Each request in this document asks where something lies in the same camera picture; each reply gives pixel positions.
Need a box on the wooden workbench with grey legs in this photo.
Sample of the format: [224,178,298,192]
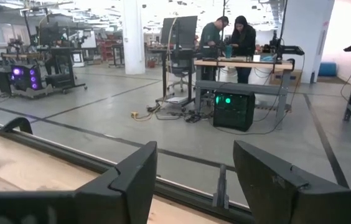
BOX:
[193,57,295,130]

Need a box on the black overhead bench frame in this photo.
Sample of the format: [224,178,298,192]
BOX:
[221,0,289,60]

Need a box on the purple-lit computer tower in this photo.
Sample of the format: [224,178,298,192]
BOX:
[9,63,44,92]

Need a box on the person in dark green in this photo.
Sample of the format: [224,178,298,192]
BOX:
[198,16,230,82]

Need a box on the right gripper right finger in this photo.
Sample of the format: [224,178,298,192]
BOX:
[233,139,350,224]

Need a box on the cardboard box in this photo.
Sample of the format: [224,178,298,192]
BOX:
[268,68,302,86]

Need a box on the black monitor on stand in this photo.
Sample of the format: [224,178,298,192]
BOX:
[160,15,199,49]

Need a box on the black monitor stand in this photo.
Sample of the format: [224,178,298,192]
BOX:
[155,46,197,110]

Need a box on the blue cushion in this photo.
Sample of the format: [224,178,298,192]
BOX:
[317,61,338,78]

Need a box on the light wooden table top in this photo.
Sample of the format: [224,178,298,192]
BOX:
[0,116,256,224]

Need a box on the red storage rack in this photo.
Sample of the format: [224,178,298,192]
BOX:
[99,39,115,61]

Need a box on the floor cable bundle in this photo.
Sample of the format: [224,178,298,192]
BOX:
[138,101,214,124]

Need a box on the grey frame bracket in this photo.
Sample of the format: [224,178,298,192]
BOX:
[212,164,230,210]

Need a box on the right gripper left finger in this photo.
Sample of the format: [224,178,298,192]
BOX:
[74,141,159,224]

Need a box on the grey office chair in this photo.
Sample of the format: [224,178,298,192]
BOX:
[166,57,192,93]

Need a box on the green-lit computer tower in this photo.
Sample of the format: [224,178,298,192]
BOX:
[212,90,256,133]

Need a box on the black arched frame clamp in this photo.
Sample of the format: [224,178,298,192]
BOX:
[0,116,34,136]

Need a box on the white round pillar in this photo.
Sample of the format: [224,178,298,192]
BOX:
[121,0,146,76]

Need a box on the dark monitor on cart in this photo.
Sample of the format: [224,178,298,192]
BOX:
[37,26,62,47]

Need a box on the black wheeled workstation cart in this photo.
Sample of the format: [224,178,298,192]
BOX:
[0,45,88,100]

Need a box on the person in black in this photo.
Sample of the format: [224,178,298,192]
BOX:
[228,15,257,85]

